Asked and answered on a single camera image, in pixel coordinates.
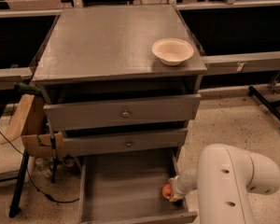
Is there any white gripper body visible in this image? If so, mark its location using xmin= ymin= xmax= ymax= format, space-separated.
xmin=172 ymin=169 xmax=197 ymax=199

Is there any red apple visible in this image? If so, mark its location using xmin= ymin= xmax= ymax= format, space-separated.
xmin=161 ymin=183 xmax=173 ymax=200

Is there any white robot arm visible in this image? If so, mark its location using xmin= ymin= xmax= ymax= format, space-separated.
xmin=162 ymin=144 xmax=280 ymax=224

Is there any grey middle drawer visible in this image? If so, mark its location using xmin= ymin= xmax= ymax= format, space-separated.
xmin=63 ymin=128 xmax=188 ymax=156

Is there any grey open bottom drawer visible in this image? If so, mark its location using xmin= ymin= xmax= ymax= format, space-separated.
xmin=78 ymin=148 xmax=198 ymax=224

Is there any grey top drawer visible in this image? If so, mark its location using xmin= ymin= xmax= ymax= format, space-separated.
xmin=44 ymin=94 xmax=201 ymax=131

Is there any grey wooden drawer cabinet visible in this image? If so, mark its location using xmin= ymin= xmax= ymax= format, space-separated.
xmin=34 ymin=6 xmax=207 ymax=155

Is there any black floor stand right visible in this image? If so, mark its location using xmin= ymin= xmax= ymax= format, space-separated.
xmin=248 ymin=86 xmax=280 ymax=121

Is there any clear plastic bottle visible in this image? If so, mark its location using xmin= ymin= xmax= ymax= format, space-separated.
xmin=35 ymin=158 xmax=52 ymax=178

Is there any white paper bowl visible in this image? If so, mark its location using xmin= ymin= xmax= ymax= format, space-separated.
xmin=152 ymin=38 xmax=194 ymax=66

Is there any brown cardboard piece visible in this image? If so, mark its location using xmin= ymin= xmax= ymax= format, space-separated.
xmin=1 ymin=94 xmax=53 ymax=158

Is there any black tripod stand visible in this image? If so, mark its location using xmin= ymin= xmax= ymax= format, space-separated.
xmin=8 ymin=151 xmax=29 ymax=218

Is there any grey rail right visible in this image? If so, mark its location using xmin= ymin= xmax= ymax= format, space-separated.
xmin=203 ymin=51 xmax=280 ymax=76

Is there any grey rail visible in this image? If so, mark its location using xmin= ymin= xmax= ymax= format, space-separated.
xmin=0 ymin=67 xmax=35 ymax=90
xmin=203 ymin=51 xmax=280 ymax=76

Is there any black floor cable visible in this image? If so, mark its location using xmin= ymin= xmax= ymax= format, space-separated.
xmin=0 ymin=123 xmax=80 ymax=204

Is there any green handled tool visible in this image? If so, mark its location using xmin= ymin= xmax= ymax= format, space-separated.
xmin=14 ymin=83 xmax=41 ymax=96

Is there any grey rail left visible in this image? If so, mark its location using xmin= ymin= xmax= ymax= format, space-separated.
xmin=0 ymin=67 xmax=35 ymax=90

